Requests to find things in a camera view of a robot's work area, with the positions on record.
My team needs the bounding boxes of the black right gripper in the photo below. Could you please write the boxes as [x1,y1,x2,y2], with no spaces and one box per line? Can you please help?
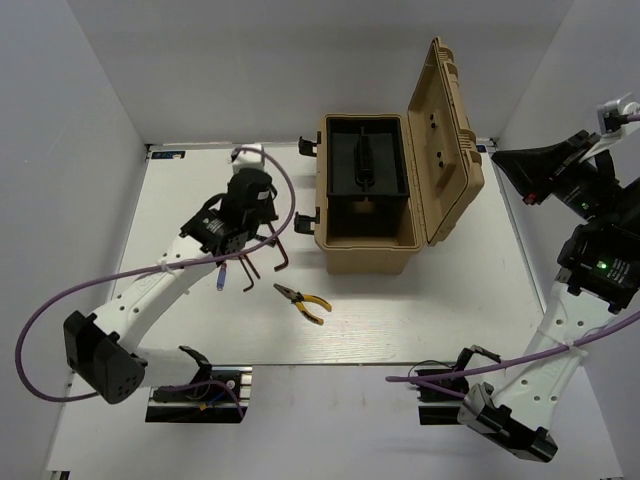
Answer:
[492,127,622,225]

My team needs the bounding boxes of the long brown hex key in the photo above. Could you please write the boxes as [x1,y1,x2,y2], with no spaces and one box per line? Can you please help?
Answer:
[273,236,289,272]

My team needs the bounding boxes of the blue red handled screwdriver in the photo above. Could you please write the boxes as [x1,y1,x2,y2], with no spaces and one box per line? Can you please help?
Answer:
[216,261,227,291]

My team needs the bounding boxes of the black toolbox tray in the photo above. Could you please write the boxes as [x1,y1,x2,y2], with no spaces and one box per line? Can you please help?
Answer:
[326,116,409,201]

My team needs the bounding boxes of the tan plastic toolbox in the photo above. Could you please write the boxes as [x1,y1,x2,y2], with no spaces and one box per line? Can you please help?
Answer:
[313,38,484,275]

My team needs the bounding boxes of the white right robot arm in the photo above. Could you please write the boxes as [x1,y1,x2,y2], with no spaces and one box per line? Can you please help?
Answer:
[451,130,639,463]

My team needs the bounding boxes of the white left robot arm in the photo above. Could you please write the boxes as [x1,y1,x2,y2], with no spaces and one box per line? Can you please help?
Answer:
[63,167,277,404]

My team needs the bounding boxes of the black front toolbox latch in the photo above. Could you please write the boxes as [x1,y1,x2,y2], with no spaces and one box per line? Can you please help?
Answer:
[293,210,320,235]

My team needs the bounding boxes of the black toolbox latch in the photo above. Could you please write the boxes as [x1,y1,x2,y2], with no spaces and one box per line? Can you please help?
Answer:
[293,210,320,235]
[298,132,321,157]

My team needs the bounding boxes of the blue label sticker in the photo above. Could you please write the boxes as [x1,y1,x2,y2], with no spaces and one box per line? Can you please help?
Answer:
[150,150,186,160]

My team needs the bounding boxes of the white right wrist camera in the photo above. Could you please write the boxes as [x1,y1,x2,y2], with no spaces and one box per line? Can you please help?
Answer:
[597,93,639,137]

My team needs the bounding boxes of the large yellow handled pliers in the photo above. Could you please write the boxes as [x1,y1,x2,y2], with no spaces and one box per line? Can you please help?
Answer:
[273,283,332,326]

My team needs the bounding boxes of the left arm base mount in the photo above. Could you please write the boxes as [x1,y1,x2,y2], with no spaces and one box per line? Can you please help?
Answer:
[145,366,253,424]

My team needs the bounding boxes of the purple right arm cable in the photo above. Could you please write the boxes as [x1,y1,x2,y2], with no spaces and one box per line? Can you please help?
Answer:
[385,107,640,386]

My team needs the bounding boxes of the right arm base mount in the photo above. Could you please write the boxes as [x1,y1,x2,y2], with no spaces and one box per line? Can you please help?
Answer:
[408,360,470,426]

